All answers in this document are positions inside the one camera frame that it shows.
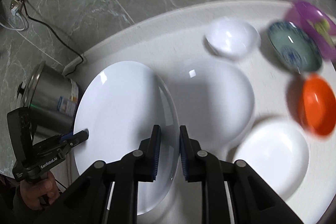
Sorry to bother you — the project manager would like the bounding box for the large white plate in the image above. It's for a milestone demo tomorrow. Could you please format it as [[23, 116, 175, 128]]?
[[73, 61, 179, 215]]

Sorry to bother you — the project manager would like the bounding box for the small white bowl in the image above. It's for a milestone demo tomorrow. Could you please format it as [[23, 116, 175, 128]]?
[[205, 17, 261, 60]]

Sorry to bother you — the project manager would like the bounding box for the orange plastic bowl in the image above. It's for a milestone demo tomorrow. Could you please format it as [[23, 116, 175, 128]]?
[[286, 73, 335, 139]]

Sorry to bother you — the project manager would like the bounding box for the left hand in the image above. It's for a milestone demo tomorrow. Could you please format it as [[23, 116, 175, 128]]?
[[20, 171, 60, 210]]

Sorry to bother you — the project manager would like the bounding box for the stainless steel pot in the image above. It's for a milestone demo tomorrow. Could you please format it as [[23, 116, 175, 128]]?
[[17, 61, 81, 136]]

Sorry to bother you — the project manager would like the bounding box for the white deep plate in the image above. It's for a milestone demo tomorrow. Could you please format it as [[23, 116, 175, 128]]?
[[167, 59, 255, 151]]

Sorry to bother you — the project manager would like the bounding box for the small white dish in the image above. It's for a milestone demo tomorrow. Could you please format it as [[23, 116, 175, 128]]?
[[233, 118, 310, 200]]

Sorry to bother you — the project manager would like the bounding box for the blue patterned ceramic bowl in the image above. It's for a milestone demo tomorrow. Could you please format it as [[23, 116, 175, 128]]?
[[267, 21, 322, 74]]

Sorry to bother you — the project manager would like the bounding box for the purple plastic colander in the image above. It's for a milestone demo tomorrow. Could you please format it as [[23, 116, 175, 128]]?
[[285, 1, 335, 62]]

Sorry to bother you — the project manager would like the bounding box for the green dish brush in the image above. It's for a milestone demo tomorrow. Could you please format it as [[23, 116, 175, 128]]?
[[313, 19, 334, 44]]

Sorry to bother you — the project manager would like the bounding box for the black power cable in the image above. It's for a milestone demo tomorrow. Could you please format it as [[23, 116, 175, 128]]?
[[15, 0, 87, 77]]

